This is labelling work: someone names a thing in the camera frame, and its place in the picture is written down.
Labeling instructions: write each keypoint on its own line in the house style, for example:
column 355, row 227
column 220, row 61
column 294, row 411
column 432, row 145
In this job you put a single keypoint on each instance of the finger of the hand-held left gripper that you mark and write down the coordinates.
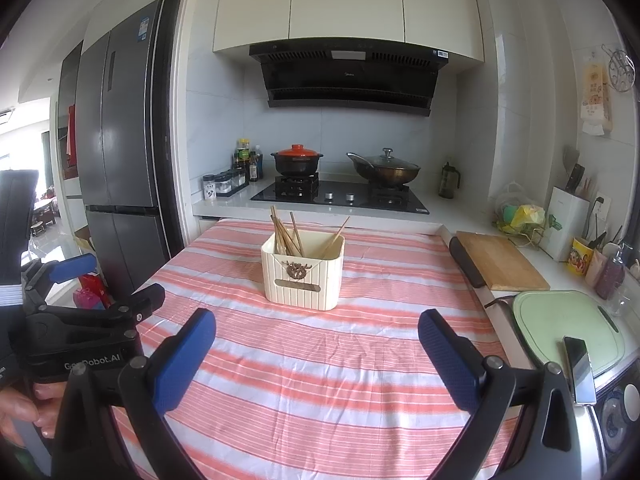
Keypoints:
column 75, row 266
column 145, row 297

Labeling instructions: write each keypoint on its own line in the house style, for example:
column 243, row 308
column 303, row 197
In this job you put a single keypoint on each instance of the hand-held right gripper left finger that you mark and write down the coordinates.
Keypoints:
column 185, row 360

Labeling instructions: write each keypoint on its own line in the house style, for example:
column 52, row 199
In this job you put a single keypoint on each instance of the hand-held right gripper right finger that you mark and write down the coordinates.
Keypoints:
column 445, row 360

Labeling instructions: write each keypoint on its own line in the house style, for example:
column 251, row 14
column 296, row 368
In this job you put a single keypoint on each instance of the cream ribbed utensil holder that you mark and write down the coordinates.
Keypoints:
column 320, row 290

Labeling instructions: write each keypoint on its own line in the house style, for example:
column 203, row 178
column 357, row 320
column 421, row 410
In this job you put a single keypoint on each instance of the pair of touching chopsticks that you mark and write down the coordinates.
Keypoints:
column 289, row 245

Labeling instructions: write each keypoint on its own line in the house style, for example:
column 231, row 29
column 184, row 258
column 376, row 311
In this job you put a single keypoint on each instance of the person's left hand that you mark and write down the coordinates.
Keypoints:
column 20, row 410

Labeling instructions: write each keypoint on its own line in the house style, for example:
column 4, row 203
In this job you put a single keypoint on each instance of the cardboard box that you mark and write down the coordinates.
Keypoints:
column 85, row 240

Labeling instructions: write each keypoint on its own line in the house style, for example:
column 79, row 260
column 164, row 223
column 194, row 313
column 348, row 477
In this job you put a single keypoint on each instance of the red pink bag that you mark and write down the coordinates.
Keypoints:
column 90, row 292

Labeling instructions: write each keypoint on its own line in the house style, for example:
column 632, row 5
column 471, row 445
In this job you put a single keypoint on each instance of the wooden furniture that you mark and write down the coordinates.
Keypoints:
column 47, row 210

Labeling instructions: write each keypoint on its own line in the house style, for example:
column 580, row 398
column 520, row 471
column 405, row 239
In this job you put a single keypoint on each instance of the green cutting board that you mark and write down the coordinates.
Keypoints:
column 545, row 320

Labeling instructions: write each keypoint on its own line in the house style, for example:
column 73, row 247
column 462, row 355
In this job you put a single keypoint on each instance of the wooden cutting board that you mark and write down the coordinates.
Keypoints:
column 500, row 260

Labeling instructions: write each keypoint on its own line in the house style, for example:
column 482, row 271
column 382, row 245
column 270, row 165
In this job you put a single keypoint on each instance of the pink white striped tablecloth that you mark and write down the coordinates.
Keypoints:
column 325, row 385

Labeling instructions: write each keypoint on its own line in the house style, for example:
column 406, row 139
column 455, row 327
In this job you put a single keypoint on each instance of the spice jar white label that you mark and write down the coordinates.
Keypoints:
column 209, row 189

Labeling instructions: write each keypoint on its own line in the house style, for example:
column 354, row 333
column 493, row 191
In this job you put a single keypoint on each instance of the red cloth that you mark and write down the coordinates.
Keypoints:
column 71, row 135

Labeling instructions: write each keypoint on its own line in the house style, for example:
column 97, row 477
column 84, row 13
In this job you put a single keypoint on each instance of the black smartphone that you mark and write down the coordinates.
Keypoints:
column 580, row 370

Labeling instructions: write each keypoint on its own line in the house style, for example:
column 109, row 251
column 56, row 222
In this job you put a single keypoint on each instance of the grey refrigerator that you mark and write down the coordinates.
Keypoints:
column 120, row 135

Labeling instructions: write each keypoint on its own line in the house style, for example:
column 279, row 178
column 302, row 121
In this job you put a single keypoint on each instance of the clear spice jar set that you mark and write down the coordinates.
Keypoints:
column 231, row 181

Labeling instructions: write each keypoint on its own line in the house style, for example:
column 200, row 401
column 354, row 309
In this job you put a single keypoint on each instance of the steel sink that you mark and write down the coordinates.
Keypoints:
column 592, row 440

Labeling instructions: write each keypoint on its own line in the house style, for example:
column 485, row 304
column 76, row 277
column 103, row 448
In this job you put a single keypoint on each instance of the yellow printed cup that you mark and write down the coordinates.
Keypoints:
column 580, row 257

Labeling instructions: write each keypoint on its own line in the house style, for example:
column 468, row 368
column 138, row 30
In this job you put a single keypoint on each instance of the dark sauce bottle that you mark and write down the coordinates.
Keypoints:
column 255, row 167

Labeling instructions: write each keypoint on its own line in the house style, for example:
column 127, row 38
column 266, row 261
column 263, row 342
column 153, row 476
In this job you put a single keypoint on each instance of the oil bottle yellow cap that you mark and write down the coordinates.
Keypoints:
column 243, row 157

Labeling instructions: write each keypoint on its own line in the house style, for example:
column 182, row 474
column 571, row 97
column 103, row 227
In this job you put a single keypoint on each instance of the pink cup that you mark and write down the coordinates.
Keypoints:
column 595, row 270

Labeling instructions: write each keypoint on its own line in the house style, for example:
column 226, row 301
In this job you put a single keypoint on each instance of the dark glass jug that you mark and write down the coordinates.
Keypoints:
column 448, row 182

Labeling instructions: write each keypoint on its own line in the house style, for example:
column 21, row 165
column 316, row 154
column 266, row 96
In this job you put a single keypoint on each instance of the clear plastic bag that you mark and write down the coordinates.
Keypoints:
column 510, row 192

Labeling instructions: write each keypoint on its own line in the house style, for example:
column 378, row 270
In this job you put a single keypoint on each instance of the white knife block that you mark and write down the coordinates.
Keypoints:
column 565, row 225

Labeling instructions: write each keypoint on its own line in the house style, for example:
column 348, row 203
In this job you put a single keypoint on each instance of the clear drinking glass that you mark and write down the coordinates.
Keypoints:
column 620, row 302

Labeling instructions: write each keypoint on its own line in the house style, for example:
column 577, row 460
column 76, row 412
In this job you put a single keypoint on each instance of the purple bottle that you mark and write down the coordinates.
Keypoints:
column 610, row 275

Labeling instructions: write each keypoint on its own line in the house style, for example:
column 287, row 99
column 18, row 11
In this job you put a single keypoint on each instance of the black gas hob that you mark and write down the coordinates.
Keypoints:
column 345, row 199

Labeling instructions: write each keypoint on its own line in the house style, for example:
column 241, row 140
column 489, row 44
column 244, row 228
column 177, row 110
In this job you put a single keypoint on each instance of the dark tall cabinet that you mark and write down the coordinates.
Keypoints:
column 67, row 75

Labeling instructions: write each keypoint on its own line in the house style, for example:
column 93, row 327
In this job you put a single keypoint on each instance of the wok with glass lid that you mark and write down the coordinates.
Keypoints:
column 387, row 172

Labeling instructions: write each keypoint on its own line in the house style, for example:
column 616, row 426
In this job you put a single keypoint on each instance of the black clay pot red lid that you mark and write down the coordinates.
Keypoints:
column 297, row 162

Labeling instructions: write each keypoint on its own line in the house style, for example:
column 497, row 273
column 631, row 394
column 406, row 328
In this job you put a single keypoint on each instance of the garlic bulb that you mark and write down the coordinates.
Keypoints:
column 634, row 270

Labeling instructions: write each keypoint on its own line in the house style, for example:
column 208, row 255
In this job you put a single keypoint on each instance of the black range hood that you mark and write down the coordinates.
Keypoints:
column 350, row 80

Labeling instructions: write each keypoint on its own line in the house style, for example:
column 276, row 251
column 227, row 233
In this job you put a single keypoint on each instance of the hanging printed food packet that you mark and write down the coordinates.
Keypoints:
column 595, row 95

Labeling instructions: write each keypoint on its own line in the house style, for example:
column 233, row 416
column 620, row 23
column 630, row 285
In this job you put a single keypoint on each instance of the dark door frame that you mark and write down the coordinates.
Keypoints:
column 172, row 110

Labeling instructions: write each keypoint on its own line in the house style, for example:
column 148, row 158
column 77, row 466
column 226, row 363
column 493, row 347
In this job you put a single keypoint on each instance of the white wall socket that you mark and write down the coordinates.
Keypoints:
column 601, row 208

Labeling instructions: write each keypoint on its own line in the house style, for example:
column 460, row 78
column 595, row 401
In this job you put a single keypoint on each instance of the white wall cabinet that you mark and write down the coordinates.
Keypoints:
column 345, row 0

